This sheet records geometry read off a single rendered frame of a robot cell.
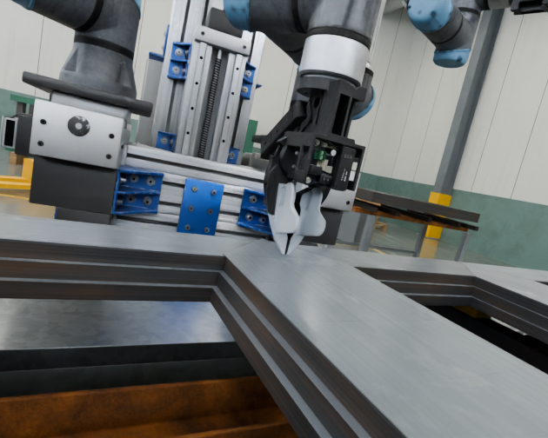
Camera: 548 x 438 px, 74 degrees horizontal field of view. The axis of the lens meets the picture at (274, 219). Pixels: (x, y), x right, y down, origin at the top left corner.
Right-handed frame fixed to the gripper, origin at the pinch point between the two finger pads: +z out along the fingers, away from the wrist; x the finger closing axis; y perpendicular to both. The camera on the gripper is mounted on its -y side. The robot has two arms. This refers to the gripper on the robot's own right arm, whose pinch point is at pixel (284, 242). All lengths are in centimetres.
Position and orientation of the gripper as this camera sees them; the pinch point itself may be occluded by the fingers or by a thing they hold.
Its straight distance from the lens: 48.0
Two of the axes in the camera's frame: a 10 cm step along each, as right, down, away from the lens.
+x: 8.8, 1.2, 4.6
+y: 4.3, 2.3, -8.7
